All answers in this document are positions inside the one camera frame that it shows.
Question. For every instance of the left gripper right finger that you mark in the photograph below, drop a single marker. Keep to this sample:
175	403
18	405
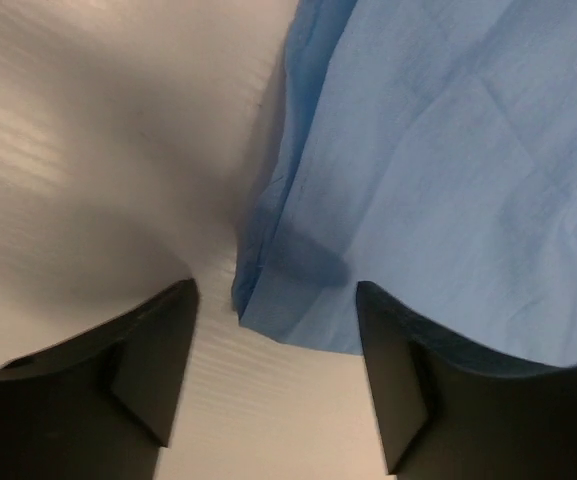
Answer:
450	408

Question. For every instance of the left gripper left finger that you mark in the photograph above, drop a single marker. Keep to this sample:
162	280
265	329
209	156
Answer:
102	404

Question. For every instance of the light blue long sleeve shirt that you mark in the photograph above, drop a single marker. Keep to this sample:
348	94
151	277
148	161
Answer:
429	147

